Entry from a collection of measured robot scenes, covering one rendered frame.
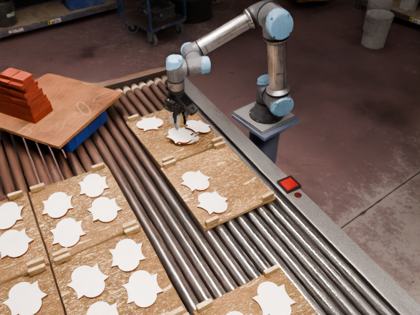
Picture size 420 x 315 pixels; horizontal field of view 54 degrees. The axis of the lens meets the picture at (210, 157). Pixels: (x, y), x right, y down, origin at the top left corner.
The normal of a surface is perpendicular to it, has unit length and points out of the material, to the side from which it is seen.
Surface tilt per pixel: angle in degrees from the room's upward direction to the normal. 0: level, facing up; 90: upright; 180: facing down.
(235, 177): 0
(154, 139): 0
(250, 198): 0
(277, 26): 81
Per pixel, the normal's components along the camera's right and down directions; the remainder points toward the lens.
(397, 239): 0.00, -0.76
